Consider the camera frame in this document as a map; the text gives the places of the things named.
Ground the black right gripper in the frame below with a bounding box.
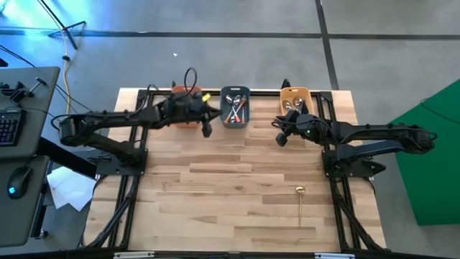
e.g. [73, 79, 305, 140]
[285, 101, 328, 145]

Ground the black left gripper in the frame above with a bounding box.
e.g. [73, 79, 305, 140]
[167, 94, 224, 125]

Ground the yellow plastic bin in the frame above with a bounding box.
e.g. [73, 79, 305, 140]
[279, 86, 316, 118]

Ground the teal blue plastic bin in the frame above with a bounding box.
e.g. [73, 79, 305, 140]
[219, 85, 252, 130]

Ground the orange plastic bin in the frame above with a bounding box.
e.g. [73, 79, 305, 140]
[171, 85, 203, 130]

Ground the green floor mat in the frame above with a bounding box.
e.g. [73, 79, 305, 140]
[390, 78, 460, 227]

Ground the white paper sheet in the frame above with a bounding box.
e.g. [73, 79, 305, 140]
[46, 165, 98, 213]

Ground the black tripod stand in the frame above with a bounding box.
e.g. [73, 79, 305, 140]
[35, 0, 88, 51]

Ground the grey desk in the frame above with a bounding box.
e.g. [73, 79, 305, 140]
[0, 65, 61, 248]

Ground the black desk clamp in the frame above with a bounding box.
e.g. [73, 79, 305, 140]
[0, 76, 48, 105]

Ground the black keyboard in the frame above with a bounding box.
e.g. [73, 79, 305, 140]
[0, 109, 27, 147]

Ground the black computer mouse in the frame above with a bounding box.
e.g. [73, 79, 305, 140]
[6, 165, 34, 200]

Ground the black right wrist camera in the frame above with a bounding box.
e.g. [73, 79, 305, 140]
[275, 132, 290, 148]

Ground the black looped cable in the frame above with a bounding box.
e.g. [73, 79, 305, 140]
[183, 67, 198, 99]

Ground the silver metal bracket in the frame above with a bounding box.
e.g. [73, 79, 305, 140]
[314, 252, 357, 259]
[113, 251, 156, 259]

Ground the yellow cable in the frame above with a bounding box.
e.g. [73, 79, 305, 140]
[61, 30, 73, 115]

